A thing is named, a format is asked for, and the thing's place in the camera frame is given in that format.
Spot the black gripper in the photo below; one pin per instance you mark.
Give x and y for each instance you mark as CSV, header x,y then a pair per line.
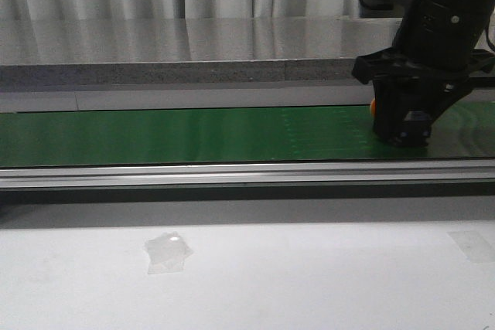
x,y
410,97

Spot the yellow push button switch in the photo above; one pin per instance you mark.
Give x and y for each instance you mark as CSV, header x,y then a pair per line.
x,y
372,108

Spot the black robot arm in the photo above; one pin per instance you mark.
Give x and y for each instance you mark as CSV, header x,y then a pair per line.
x,y
443,34

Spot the green conveyor belt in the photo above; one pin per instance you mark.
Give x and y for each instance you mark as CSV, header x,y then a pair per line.
x,y
229,135

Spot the white box on countertop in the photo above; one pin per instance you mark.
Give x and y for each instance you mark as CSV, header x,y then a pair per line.
x,y
371,3

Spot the clear tape patch right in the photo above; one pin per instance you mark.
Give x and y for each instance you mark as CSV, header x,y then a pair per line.
x,y
476,248

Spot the clear tape patch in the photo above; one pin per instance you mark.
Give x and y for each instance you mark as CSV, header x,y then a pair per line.
x,y
167,253
476,248

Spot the grey stone countertop slab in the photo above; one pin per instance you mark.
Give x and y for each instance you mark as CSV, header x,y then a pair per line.
x,y
106,54

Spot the clear tape patch left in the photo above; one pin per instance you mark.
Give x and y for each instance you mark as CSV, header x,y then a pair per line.
x,y
167,253

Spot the white panel under countertop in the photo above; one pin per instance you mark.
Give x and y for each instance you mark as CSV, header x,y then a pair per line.
x,y
293,93

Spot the aluminium conveyor side rail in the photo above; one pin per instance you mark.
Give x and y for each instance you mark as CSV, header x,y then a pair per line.
x,y
468,169

